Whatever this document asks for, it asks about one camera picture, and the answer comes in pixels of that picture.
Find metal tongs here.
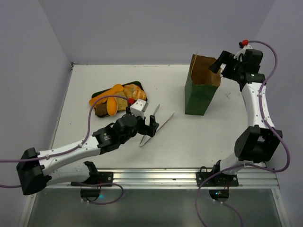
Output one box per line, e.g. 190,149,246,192
139,104,176,148

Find sliced toast bread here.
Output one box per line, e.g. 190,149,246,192
116,91,128,112

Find oval orange bread roll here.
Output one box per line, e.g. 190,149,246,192
107,97,118,117

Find brown blurred bread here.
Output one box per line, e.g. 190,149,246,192
95,103,108,117

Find round scored bun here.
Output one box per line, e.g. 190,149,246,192
132,89,147,100

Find green paper bag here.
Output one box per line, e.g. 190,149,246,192
185,54,221,116

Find round flower bread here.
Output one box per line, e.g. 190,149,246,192
124,84,141,98

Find long orange bread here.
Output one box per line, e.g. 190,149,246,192
89,84,124,106

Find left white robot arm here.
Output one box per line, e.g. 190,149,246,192
16,113,159,195

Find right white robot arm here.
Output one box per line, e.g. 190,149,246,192
209,46,283,186

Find dark green tray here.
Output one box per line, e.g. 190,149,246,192
89,81,147,117

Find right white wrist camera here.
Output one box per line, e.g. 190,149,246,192
233,40,252,61

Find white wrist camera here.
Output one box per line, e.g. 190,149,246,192
233,40,252,61
130,99,148,119

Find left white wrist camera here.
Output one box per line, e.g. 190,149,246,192
130,99,148,119

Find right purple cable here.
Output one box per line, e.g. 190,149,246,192
194,40,291,227

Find aluminium mounting rail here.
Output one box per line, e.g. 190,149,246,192
30,167,280,190

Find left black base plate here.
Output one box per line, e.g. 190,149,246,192
71,171,114,187

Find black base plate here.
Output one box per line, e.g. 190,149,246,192
71,171,114,187
196,166,239,187

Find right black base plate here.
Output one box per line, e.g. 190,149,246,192
196,166,239,187

